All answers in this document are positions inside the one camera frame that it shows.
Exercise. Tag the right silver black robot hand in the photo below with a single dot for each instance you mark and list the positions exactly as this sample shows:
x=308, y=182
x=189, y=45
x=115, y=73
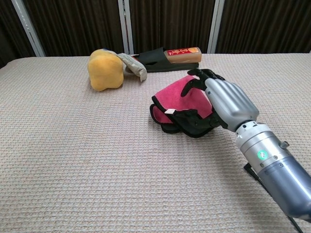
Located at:
x=228, y=102

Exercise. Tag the pink cloth black trim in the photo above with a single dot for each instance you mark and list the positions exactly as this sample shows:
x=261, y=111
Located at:
x=175, y=97

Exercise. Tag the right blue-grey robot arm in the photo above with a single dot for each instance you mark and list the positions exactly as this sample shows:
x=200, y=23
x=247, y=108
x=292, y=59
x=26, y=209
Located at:
x=279, y=170

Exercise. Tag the red orange snack package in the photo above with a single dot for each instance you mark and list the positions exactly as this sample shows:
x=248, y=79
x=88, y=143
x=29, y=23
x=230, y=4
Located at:
x=184, y=55

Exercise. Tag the black slipper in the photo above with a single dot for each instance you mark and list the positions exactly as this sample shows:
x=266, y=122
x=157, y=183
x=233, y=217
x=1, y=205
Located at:
x=155, y=60

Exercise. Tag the yellow plush toy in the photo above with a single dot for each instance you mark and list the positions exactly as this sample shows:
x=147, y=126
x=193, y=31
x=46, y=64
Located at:
x=105, y=70

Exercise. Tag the beige woven tablecloth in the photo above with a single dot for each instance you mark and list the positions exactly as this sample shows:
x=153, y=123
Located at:
x=73, y=170

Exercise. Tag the dark pleated curtain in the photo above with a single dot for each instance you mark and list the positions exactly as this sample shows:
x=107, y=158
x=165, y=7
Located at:
x=73, y=24

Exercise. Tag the white partition post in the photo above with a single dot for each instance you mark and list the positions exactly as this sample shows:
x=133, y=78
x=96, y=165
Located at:
x=215, y=26
x=28, y=28
x=126, y=26

